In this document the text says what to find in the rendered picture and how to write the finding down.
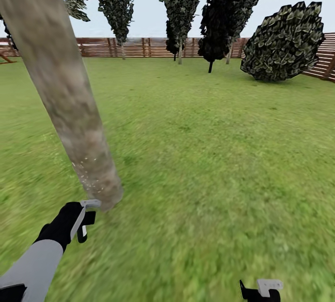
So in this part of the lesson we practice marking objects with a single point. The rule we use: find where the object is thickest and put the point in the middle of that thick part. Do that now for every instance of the pesticide atomizer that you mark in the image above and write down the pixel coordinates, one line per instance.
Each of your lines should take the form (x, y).
(82, 234)

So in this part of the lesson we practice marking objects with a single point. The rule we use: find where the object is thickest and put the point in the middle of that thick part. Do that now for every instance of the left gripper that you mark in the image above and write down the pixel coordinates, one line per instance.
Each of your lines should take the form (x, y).
(89, 218)

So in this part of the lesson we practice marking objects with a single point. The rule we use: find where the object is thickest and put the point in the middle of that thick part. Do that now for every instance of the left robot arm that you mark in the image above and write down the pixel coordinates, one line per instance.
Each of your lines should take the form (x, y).
(29, 279)

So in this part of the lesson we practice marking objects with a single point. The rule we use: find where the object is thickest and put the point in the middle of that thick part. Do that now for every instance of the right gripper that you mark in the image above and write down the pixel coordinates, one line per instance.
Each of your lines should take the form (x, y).
(252, 295)

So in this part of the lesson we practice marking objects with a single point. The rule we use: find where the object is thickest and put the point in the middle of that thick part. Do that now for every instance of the bush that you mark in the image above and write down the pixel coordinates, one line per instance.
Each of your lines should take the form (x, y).
(286, 43)

